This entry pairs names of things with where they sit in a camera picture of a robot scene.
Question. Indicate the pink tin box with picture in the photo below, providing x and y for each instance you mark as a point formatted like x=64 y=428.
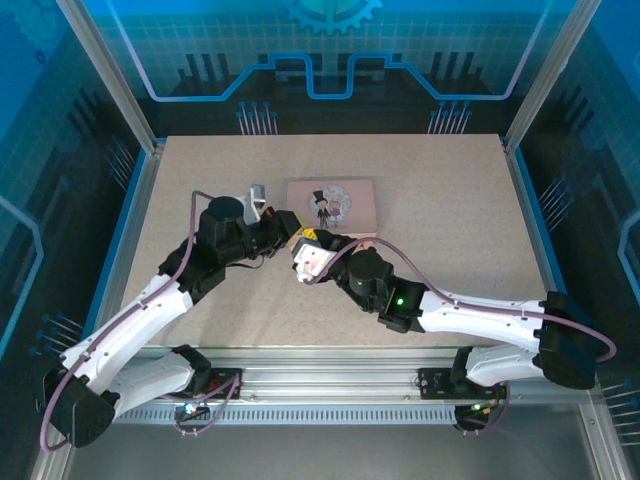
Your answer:
x=360 y=200

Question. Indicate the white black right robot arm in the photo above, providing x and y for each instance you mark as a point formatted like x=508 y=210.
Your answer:
x=475 y=315

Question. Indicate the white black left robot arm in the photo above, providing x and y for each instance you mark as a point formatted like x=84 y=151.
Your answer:
x=135 y=320

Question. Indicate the aluminium front beam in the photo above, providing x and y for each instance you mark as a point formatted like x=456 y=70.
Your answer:
x=325 y=375

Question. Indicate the small green LED board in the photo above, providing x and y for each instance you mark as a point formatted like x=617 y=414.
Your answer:
x=477 y=407
x=192 y=407

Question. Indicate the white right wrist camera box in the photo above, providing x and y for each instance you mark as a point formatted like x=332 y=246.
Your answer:
x=310 y=260

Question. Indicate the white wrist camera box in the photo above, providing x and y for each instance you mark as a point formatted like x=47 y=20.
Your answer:
x=310 y=260
x=257 y=195

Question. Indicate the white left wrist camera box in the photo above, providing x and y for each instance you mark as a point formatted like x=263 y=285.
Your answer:
x=257 y=195

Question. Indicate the aluminium side rail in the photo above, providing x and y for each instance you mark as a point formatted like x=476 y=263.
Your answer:
x=522 y=200
x=131 y=235

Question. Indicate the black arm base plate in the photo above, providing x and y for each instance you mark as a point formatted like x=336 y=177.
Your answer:
x=222 y=384
x=432 y=385

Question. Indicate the aluminium frame post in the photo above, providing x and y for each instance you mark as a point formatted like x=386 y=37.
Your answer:
x=546 y=75
x=120 y=90

